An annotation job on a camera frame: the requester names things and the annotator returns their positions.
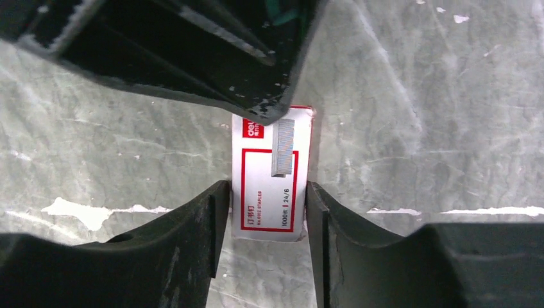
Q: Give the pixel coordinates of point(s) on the red white staple box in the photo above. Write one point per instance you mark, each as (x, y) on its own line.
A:
(269, 176)

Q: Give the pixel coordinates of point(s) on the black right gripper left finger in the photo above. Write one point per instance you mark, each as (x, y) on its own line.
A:
(167, 262)

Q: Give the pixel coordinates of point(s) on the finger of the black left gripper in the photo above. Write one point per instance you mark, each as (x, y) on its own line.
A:
(244, 57)

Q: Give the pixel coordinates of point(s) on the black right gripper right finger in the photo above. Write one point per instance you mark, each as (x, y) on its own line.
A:
(357, 263)

